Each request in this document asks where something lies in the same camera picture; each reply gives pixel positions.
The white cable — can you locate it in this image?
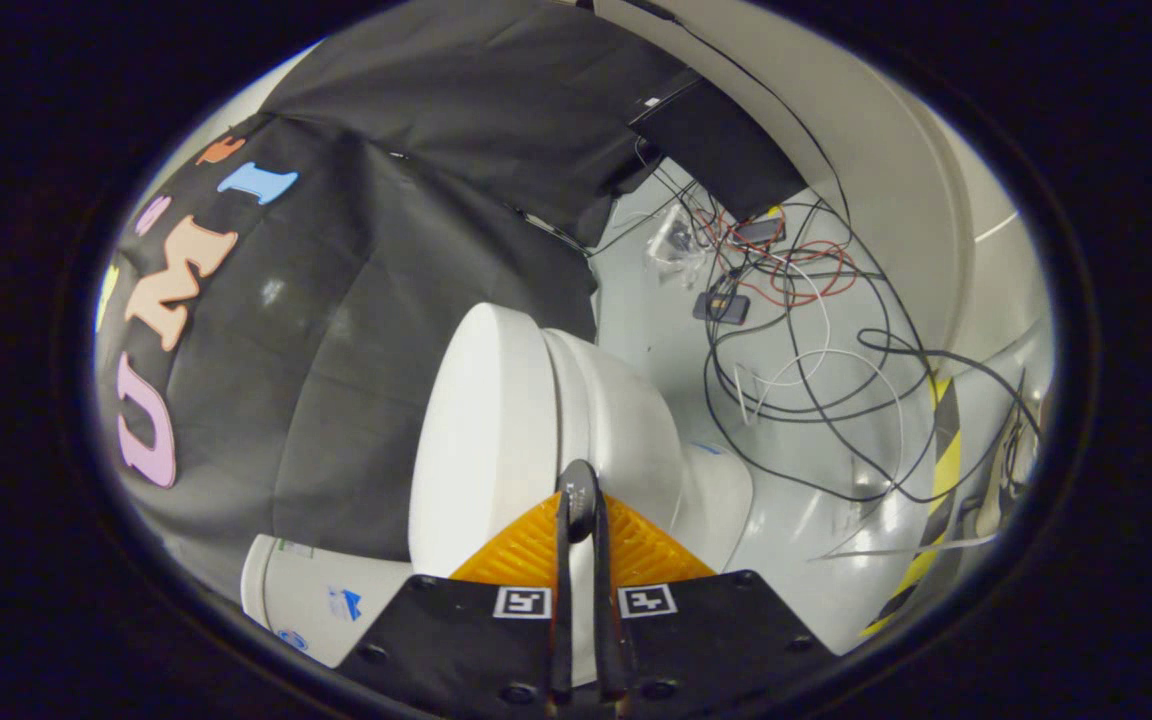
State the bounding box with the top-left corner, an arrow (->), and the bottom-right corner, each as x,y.
734,255 -> 909,501

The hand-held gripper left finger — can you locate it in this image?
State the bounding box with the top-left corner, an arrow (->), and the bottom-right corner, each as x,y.
334,460 -> 583,720

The plain black backdrop cloth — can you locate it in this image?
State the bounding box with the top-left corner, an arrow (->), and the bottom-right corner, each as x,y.
264,0 -> 709,249

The black computer box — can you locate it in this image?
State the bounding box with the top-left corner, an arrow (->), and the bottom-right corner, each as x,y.
627,77 -> 808,224

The white toilet bowl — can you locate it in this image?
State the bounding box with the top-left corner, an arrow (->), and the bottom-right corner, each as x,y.
541,328 -> 755,577

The clear plastic bag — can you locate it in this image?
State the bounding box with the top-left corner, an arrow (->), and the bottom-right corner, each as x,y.
647,204 -> 699,288

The tangle of black cables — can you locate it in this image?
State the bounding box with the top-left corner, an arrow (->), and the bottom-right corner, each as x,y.
591,150 -> 1042,561

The yellow black hazard tape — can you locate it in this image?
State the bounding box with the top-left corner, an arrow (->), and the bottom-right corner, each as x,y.
860,374 -> 964,638

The red cable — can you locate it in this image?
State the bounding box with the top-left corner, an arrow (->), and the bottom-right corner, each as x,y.
693,207 -> 859,309

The black power adapter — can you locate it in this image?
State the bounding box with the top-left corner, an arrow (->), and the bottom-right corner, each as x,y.
692,289 -> 751,325

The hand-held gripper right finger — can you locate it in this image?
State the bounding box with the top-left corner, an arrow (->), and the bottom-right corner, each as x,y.
581,460 -> 839,720

